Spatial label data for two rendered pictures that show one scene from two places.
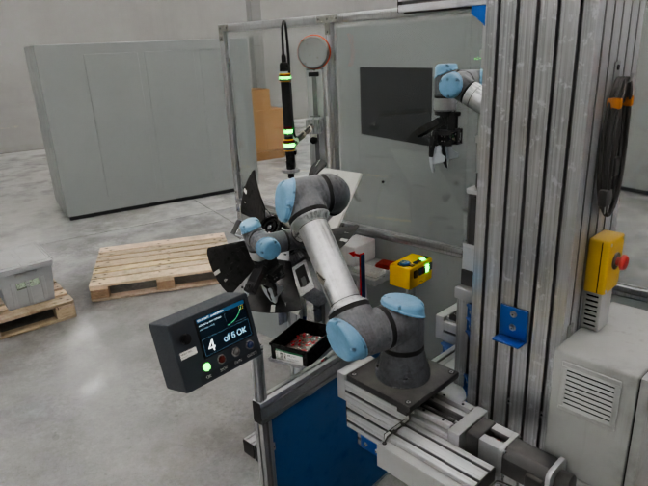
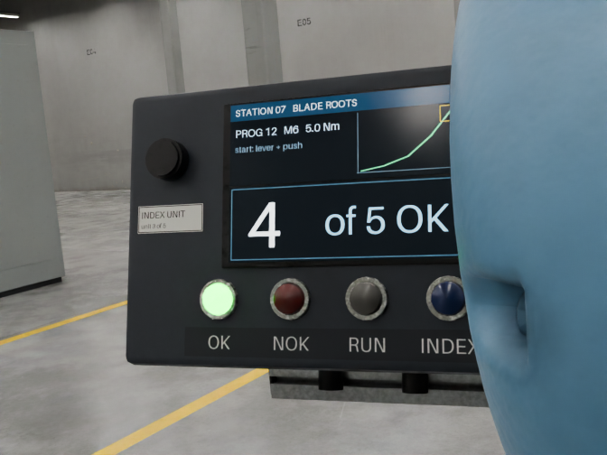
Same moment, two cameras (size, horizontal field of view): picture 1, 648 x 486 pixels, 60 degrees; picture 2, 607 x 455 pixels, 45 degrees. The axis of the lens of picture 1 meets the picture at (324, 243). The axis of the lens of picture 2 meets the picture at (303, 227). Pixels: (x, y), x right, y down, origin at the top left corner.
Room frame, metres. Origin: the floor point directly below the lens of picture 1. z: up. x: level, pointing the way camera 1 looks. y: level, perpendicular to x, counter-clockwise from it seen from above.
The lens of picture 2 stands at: (1.16, -0.13, 1.22)
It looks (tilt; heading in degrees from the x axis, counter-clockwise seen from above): 8 degrees down; 65
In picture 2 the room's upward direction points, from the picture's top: 5 degrees counter-clockwise
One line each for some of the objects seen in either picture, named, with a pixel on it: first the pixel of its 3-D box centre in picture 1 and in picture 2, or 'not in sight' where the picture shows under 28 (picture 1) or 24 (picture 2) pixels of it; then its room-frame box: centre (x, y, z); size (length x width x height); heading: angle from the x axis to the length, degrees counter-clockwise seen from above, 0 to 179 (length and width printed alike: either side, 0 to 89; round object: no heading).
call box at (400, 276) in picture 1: (411, 272); not in sight; (2.12, -0.35, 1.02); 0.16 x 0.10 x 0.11; 136
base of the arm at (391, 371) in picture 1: (402, 357); not in sight; (1.35, -0.20, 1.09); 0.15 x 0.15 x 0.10
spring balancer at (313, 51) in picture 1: (313, 52); not in sight; (2.86, 0.00, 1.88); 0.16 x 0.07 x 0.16; 81
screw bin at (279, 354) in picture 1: (303, 342); not in sight; (1.90, 0.09, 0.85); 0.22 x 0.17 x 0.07; 150
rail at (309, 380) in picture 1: (349, 355); not in sight; (1.83, -0.07, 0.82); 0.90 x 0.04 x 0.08; 136
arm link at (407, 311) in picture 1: (400, 320); not in sight; (1.35, -0.20, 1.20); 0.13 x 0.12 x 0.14; 118
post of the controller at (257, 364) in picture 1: (257, 372); not in sight; (1.52, 0.22, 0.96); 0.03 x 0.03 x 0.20; 46
